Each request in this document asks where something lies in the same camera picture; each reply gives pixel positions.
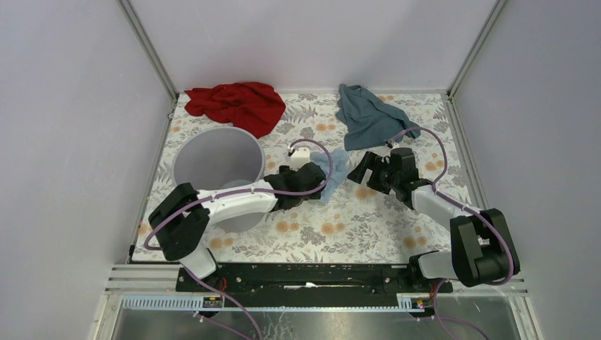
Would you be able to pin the aluminium frame post left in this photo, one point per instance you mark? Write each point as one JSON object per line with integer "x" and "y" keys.
{"x": 148, "y": 48}

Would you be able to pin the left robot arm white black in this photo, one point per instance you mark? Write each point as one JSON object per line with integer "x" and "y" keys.
{"x": 180, "y": 220}

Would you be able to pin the red crumpled cloth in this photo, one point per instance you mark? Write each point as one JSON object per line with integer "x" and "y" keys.
{"x": 252, "y": 106}

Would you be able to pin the aluminium frame post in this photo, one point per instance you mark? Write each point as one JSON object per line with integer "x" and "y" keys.
{"x": 485, "y": 31}
{"x": 148, "y": 48}

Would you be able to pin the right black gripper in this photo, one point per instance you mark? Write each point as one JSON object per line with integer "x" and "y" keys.
{"x": 373, "y": 161}

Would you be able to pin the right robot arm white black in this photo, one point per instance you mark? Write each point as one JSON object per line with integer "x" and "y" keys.
{"x": 482, "y": 250}

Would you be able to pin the blue-grey crumpled cloth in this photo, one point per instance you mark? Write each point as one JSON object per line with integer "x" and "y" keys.
{"x": 370, "y": 122}

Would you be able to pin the light blue plastic trash bag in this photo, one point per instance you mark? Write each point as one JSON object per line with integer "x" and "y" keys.
{"x": 340, "y": 159}

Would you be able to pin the grey plastic trash bin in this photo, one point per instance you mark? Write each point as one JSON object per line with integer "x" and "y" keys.
{"x": 219, "y": 158}

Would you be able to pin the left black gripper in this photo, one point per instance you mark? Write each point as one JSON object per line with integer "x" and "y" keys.
{"x": 317, "y": 195}

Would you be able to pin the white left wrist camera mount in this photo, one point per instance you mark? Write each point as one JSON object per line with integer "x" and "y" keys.
{"x": 298, "y": 157}

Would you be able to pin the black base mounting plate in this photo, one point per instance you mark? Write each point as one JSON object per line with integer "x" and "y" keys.
{"x": 302, "y": 285}

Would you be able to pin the white slotted cable duct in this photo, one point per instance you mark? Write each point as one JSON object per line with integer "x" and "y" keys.
{"x": 202, "y": 304}

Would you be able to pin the floral patterned table mat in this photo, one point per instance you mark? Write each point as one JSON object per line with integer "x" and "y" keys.
{"x": 358, "y": 225}

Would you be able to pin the aluminium frame post right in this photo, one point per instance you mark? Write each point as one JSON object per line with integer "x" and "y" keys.
{"x": 485, "y": 31}

